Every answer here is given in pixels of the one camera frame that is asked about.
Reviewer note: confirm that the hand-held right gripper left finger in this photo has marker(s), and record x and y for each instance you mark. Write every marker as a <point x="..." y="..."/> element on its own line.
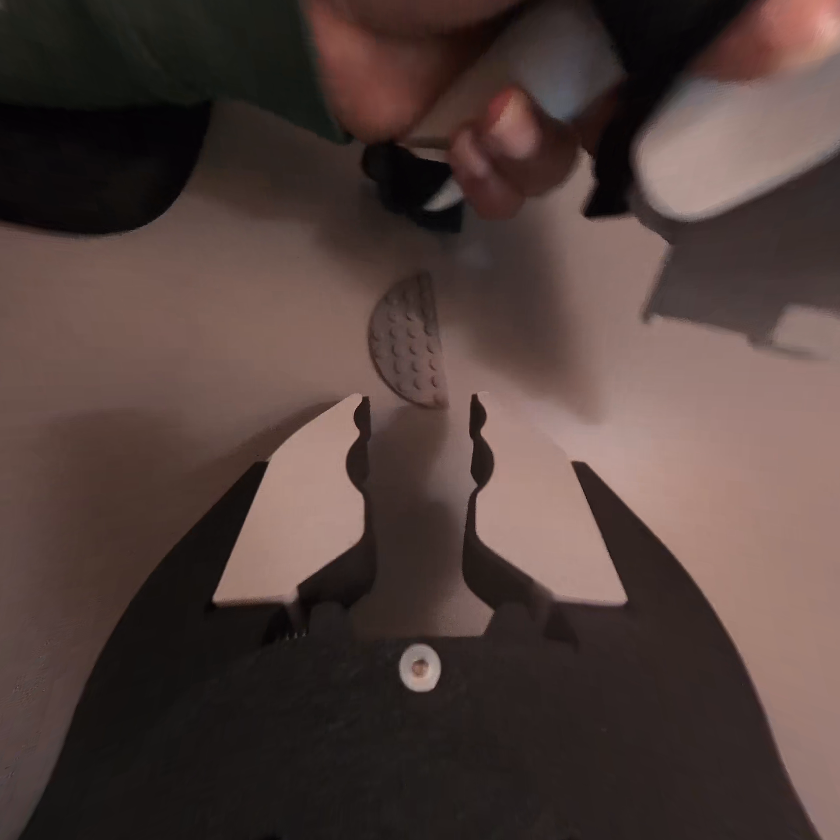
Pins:
<point x="295" y="525"/>

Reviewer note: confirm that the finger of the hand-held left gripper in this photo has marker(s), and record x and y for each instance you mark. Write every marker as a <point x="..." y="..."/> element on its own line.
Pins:
<point x="735" y="144"/>

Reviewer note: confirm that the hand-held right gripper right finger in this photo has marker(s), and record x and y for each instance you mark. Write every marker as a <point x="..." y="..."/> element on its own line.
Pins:
<point x="551" y="525"/>

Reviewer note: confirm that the grey stepped brick wall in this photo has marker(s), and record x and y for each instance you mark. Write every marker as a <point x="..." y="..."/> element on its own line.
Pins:
<point x="722" y="282"/>

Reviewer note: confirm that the dark grey half-round plate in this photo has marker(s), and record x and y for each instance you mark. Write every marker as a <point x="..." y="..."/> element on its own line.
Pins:
<point x="410" y="341"/>

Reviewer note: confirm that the person's left forearm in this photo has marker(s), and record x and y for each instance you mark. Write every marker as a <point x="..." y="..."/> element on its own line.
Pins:
<point x="164" y="52"/>

